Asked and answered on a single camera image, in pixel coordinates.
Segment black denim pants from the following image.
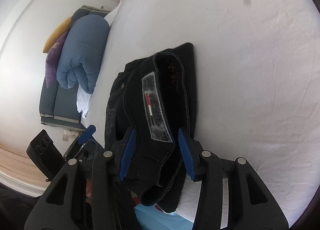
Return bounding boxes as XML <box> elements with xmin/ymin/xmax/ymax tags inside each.
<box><xmin>105</xmin><ymin>43</ymin><xmax>197</xmax><ymax>213</ymax></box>

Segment white folded sheet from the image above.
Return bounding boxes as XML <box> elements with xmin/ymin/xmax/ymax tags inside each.
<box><xmin>76</xmin><ymin>86</ymin><xmax>92</xmax><ymax>119</ymax></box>

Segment grey headboard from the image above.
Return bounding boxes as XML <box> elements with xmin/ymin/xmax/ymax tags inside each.
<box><xmin>39</xmin><ymin>5</ymin><xmax>115</xmax><ymax>131</ymax></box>

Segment rolled blue duvet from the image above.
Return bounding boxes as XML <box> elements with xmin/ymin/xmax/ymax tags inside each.
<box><xmin>56</xmin><ymin>15</ymin><xmax>110</xmax><ymax>94</ymax></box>

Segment purple pillow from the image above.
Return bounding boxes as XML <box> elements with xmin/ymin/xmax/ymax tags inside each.
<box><xmin>45</xmin><ymin>32</ymin><xmax>68</xmax><ymax>88</ymax></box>

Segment mustard yellow pillow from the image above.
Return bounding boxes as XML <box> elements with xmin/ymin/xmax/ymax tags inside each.
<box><xmin>42</xmin><ymin>17</ymin><xmax>72</xmax><ymax>53</ymax></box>

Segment white bed mattress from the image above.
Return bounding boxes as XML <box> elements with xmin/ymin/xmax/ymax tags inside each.
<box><xmin>85</xmin><ymin>0</ymin><xmax>319</xmax><ymax>225</ymax></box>

